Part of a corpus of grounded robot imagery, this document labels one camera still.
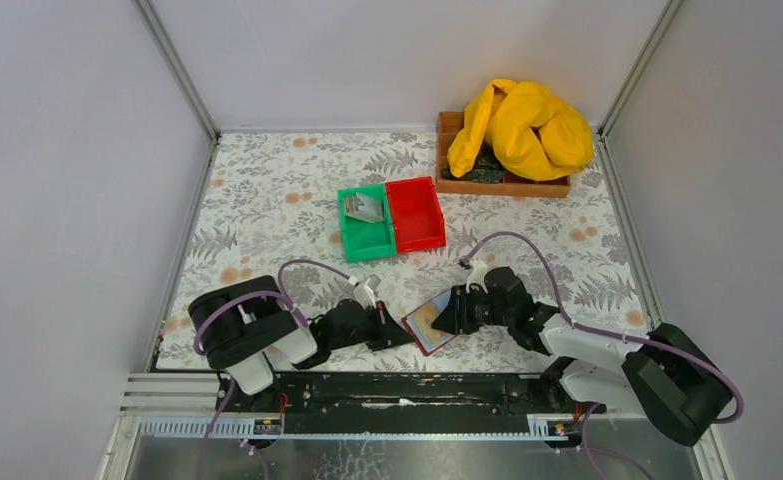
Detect red leather card holder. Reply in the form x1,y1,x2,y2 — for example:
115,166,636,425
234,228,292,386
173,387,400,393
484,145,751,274
401,289,458,357

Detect green plastic bin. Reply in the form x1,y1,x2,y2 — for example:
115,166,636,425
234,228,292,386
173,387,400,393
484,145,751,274
337,184,398,263

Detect red plastic bin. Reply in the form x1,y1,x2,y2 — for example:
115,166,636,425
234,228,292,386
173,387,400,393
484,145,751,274
385,177,447,253

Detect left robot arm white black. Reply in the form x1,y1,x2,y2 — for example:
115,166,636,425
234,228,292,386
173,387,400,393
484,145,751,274
188,275,414,395

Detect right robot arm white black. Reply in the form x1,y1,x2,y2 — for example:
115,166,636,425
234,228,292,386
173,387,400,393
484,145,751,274
430,267,736,446

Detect silver cards in green bin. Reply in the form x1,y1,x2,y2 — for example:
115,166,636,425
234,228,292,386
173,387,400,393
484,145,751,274
343,192,385,224

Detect dark green item in tray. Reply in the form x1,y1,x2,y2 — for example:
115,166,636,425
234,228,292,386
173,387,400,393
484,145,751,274
440,150,507,184

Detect yellow cloth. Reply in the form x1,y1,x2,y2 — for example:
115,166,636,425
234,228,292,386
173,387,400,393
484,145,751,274
447,79,595,181

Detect wooden tray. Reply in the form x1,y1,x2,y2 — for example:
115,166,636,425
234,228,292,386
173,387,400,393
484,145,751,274
435,111,571,199

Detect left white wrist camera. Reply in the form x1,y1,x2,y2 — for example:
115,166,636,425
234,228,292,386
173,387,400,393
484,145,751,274
348,274,381,309

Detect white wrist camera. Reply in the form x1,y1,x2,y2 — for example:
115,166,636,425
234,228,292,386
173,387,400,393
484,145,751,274
459,256,489,293
348,274,381,309

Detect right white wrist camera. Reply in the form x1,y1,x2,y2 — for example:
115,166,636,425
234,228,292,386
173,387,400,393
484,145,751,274
459,256,489,293

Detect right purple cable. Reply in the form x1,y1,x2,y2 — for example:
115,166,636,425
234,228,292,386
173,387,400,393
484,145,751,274
461,231,745,480

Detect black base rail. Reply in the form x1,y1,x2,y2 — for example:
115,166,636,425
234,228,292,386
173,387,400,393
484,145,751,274
215,371,591,436

